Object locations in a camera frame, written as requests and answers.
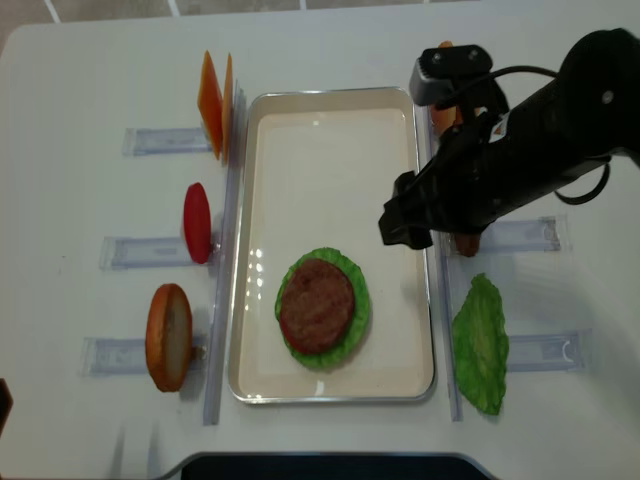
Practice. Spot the upright green lettuce leaf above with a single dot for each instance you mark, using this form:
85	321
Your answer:
481	347

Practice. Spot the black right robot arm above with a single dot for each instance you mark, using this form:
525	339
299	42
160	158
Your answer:
592	101

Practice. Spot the clear tomato pusher rail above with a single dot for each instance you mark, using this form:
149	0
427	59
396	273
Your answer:
122	253

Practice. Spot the lettuce leaf on tray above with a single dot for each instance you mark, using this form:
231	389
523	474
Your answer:
361	319

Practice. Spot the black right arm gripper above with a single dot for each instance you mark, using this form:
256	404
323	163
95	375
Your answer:
479	173

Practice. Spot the brown meat patty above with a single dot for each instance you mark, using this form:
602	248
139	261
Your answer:
467	244
323	291

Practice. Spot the dark base panel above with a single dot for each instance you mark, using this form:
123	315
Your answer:
332	466

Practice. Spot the brown object at left edge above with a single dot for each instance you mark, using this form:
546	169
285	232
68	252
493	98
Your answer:
6	403

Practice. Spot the clear cheese pusher rail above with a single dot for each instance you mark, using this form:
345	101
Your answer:
144	142

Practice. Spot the orange slice behind camera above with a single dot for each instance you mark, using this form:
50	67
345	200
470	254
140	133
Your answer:
442	120

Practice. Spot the clear right front rail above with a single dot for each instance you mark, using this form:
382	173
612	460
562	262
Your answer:
441	260

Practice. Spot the clear lettuce pusher rail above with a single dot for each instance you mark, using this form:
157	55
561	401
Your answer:
567	351

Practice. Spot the clear left front rail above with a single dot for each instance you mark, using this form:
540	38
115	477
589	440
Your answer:
226	262

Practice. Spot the upright red tomato slice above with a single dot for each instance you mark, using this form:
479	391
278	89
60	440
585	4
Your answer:
197	224

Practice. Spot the tomato slice on tray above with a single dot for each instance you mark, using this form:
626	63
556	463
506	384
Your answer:
298	328

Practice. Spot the upright brown meat patty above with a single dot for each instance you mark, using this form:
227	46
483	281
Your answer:
467	244

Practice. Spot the upright bread bun slice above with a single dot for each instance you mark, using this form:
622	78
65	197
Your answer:
168	339

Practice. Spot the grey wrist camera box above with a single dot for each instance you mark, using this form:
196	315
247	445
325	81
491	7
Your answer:
440	72

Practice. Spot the clear patty pusher rail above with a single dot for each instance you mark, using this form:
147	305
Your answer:
543	234

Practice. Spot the clear bread pusher rail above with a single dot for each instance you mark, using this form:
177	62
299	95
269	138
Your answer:
102	357

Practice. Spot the metal baking tray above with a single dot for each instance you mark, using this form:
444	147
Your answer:
318	168

